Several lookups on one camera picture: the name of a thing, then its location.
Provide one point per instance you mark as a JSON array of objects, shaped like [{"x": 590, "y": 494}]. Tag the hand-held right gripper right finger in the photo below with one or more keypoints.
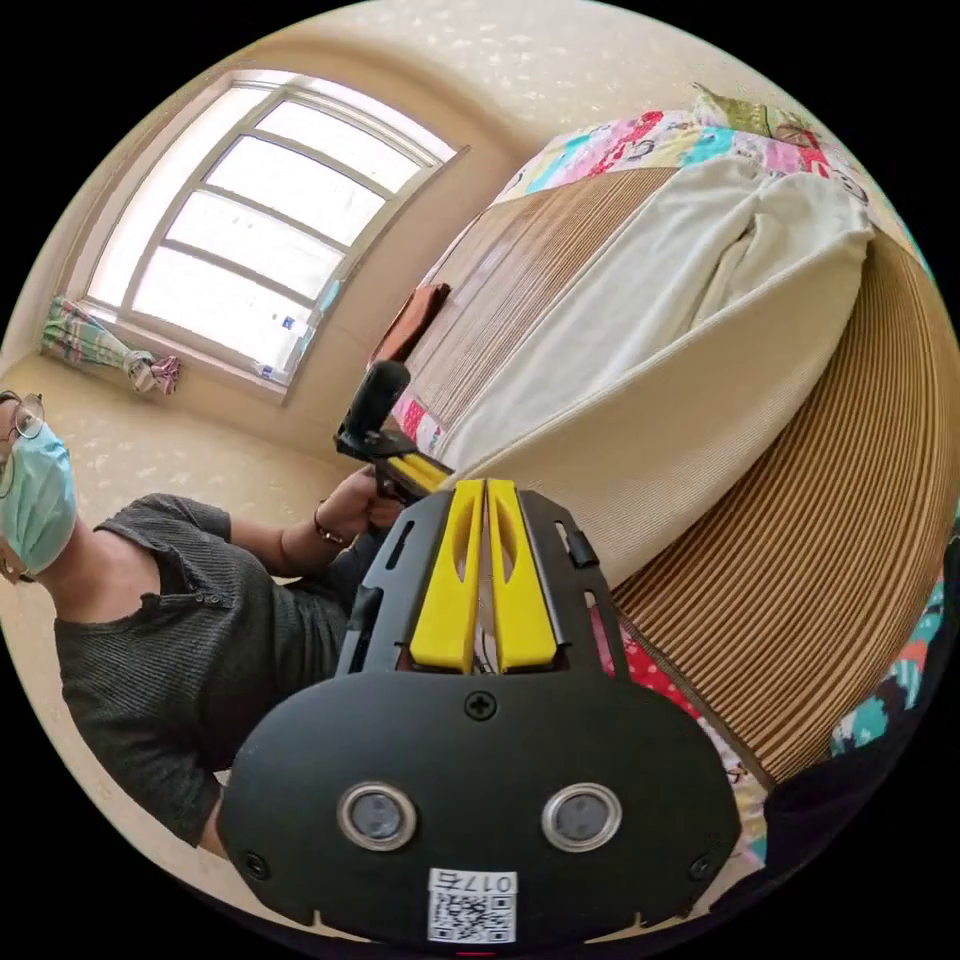
[{"x": 521, "y": 607}]

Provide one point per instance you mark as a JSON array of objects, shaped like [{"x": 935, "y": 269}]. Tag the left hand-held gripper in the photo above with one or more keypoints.
[{"x": 371, "y": 446}]

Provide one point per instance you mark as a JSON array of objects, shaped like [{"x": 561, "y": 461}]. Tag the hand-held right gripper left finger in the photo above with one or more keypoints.
[{"x": 448, "y": 600}]

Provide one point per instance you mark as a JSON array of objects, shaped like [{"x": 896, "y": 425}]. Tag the white pants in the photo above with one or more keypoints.
[{"x": 660, "y": 360}]

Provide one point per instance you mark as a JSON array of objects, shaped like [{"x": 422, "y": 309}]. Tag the person's left forearm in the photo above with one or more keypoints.
[{"x": 289, "y": 541}]

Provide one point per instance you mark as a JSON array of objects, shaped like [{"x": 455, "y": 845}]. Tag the person's left hand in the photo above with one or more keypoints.
[{"x": 358, "y": 501}]

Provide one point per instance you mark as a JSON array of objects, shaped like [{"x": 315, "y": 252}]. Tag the person's body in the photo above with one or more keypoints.
[{"x": 180, "y": 637}]

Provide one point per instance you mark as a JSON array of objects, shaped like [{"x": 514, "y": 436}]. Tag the bed with woven mat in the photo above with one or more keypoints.
[{"x": 795, "y": 600}]

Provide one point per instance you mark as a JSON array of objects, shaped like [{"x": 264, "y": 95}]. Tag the window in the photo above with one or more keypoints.
[{"x": 240, "y": 225}]

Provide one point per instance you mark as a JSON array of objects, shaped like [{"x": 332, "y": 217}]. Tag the striped curtain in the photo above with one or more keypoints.
[{"x": 90, "y": 337}]

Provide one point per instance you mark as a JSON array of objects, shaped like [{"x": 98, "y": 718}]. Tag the green printed pillow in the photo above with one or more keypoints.
[{"x": 739, "y": 112}]

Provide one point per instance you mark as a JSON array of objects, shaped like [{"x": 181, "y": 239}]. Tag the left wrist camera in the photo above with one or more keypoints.
[{"x": 377, "y": 401}]

